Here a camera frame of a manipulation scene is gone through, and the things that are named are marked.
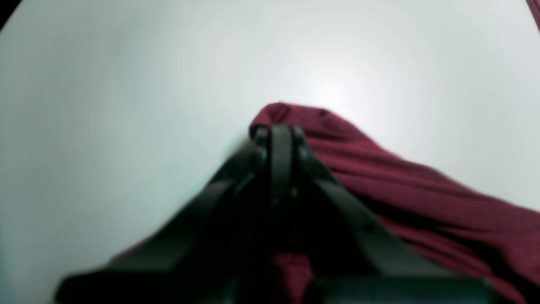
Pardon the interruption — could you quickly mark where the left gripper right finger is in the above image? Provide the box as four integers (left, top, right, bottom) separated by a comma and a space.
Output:
282, 125, 496, 304

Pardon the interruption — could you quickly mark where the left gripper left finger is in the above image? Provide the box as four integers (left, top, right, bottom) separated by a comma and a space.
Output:
54, 127, 272, 304

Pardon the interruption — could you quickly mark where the dark red t-shirt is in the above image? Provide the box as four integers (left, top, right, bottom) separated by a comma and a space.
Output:
110, 0, 540, 304

